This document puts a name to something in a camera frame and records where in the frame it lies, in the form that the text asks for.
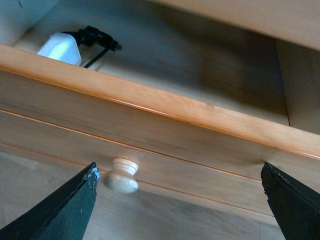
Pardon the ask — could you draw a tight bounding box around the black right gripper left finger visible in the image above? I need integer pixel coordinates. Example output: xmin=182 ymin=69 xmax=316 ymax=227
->
xmin=0 ymin=162 xmax=100 ymax=240

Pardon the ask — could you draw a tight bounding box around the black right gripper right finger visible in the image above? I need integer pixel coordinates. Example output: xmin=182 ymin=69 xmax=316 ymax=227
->
xmin=260 ymin=162 xmax=320 ymax=240

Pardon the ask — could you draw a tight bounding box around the round wooden drawer knob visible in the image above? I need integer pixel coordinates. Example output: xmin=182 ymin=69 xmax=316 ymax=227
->
xmin=103 ymin=158 xmax=139 ymax=194

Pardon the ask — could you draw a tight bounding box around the wooden drawer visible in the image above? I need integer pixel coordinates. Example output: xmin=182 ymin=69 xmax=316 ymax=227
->
xmin=0 ymin=0 xmax=320 ymax=224

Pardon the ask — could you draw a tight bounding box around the white charger block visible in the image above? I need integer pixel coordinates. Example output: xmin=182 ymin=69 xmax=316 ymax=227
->
xmin=37 ymin=32 xmax=82 ymax=66

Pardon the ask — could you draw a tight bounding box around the black charger cable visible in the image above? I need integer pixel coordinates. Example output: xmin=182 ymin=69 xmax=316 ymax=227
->
xmin=61 ymin=25 xmax=123 ymax=69

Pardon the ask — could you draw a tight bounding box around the wooden nightstand cabinet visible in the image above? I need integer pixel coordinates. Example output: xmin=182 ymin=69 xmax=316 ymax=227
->
xmin=158 ymin=0 xmax=320 ymax=50

